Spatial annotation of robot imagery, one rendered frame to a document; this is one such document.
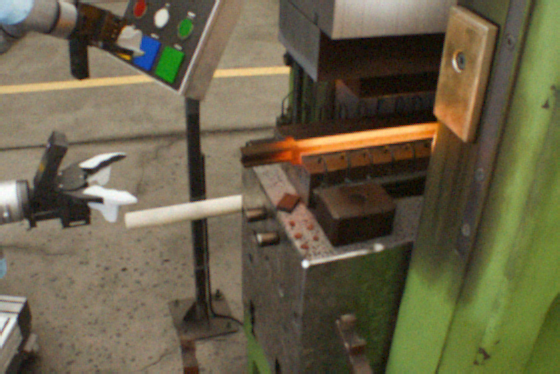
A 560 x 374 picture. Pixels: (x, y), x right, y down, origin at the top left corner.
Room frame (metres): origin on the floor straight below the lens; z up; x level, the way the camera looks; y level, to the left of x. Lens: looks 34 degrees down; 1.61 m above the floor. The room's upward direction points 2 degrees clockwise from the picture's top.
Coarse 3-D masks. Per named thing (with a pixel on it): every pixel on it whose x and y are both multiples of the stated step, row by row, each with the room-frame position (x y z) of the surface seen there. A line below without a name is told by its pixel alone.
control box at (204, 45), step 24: (144, 0) 1.58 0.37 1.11; (168, 0) 1.52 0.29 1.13; (192, 0) 1.46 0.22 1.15; (216, 0) 1.42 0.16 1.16; (240, 0) 1.46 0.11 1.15; (144, 24) 1.53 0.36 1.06; (168, 24) 1.47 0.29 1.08; (192, 24) 1.42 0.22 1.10; (216, 24) 1.41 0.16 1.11; (192, 48) 1.38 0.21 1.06; (216, 48) 1.41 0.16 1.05; (144, 72) 1.44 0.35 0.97; (192, 72) 1.36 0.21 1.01; (192, 96) 1.36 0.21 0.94
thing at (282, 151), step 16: (400, 128) 1.12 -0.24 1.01; (416, 128) 1.13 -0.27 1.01; (432, 128) 1.13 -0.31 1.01; (272, 144) 1.03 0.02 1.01; (288, 144) 1.03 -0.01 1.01; (304, 144) 1.04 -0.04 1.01; (320, 144) 1.04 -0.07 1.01; (336, 144) 1.05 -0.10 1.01; (352, 144) 1.06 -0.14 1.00; (256, 160) 1.01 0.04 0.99; (272, 160) 1.01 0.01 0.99; (288, 160) 1.02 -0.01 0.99
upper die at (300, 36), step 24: (288, 0) 1.11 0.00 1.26; (288, 24) 1.10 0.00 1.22; (312, 24) 0.99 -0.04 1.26; (288, 48) 1.10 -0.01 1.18; (312, 48) 0.99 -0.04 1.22; (336, 48) 0.98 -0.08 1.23; (360, 48) 0.99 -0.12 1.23; (384, 48) 1.01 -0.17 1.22; (408, 48) 1.02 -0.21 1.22; (432, 48) 1.04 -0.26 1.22; (312, 72) 0.98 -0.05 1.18; (336, 72) 0.98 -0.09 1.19; (360, 72) 0.99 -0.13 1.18; (384, 72) 1.01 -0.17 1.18; (408, 72) 1.02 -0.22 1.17
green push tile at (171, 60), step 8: (168, 48) 1.42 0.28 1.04; (168, 56) 1.41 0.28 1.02; (176, 56) 1.39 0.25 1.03; (184, 56) 1.38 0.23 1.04; (160, 64) 1.41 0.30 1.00; (168, 64) 1.39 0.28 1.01; (176, 64) 1.38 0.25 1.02; (160, 72) 1.39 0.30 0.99; (168, 72) 1.38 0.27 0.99; (176, 72) 1.36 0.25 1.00; (168, 80) 1.36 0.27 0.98
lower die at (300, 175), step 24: (336, 120) 1.19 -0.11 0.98; (360, 120) 1.20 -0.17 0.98; (384, 120) 1.20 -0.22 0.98; (408, 120) 1.19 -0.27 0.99; (432, 120) 1.20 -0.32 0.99; (384, 144) 1.07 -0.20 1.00; (288, 168) 1.07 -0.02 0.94; (312, 168) 0.98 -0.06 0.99; (336, 168) 0.99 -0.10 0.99; (360, 168) 1.00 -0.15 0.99; (384, 168) 1.02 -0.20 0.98; (408, 168) 1.04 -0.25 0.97
